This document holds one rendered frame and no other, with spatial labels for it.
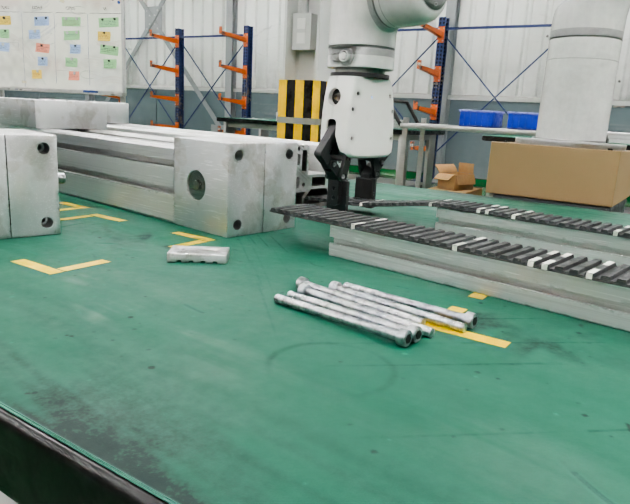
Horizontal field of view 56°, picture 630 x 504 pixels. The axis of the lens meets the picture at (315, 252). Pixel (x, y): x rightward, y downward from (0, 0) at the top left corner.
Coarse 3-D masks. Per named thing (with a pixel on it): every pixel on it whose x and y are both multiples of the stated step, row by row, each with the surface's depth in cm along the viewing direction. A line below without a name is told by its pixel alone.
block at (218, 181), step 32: (192, 160) 62; (224, 160) 59; (256, 160) 61; (288, 160) 65; (192, 192) 63; (224, 192) 60; (256, 192) 62; (288, 192) 66; (192, 224) 64; (224, 224) 60; (256, 224) 63; (288, 224) 67
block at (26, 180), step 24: (0, 144) 53; (24, 144) 55; (48, 144) 56; (0, 168) 54; (24, 168) 55; (48, 168) 56; (0, 192) 54; (24, 192) 55; (48, 192) 57; (0, 216) 54; (24, 216) 56; (48, 216) 57
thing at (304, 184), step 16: (112, 128) 107; (128, 128) 104; (144, 128) 103; (160, 128) 110; (176, 128) 110; (304, 144) 87; (304, 160) 81; (304, 176) 81; (320, 176) 83; (304, 192) 81; (320, 192) 86
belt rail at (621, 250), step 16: (448, 208) 68; (448, 224) 68; (464, 224) 68; (480, 224) 66; (496, 224) 64; (512, 224) 63; (528, 224) 62; (512, 240) 63; (528, 240) 62; (544, 240) 62; (560, 240) 61; (576, 240) 59; (592, 240) 58; (608, 240) 57; (624, 240) 56; (576, 256) 59; (592, 256) 58; (608, 256) 57; (624, 256) 56
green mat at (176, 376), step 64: (384, 192) 102; (448, 192) 107; (0, 256) 49; (64, 256) 50; (128, 256) 51; (256, 256) 54; (320, 256) 55; (0, 320) 35; (64, 320) 36; (128, 320) 36; (192, 320) 37; (256, 320) 38; (320, 320) 38; (512, 320) 40; (576, 320) 41; (0, 384) 27; (64, 384) 28; (128, 384) 28; (192, 384) 29; (256, 384) 29; (320, 384) 29; (384, 384) 30; (448, 384) 30; (512, 384) 30; (576, 384) 31; (128, 448) 23; (192, 448) 23; (256, 448) 23; (320, 448) 24; (384, 448) 24; (448, 448) 24; (512, 448) 24; (576, 448) 25
